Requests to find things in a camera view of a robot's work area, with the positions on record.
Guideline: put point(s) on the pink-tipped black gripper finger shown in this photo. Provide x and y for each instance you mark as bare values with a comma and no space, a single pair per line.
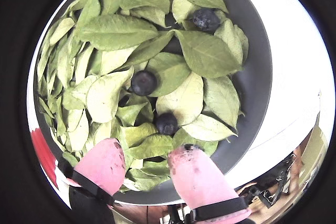
102,166
199,179

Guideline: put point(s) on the red collapsible ribbed cup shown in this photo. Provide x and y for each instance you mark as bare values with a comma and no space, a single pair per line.
44,155

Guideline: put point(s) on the dark grey round bowl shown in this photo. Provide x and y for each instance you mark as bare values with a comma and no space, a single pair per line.
257,77

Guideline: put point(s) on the pile of green leaves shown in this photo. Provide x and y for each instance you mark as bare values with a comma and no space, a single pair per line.
118,32

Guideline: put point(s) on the dark blueberry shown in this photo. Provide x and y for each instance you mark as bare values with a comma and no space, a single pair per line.
166,123
206,19
144,83

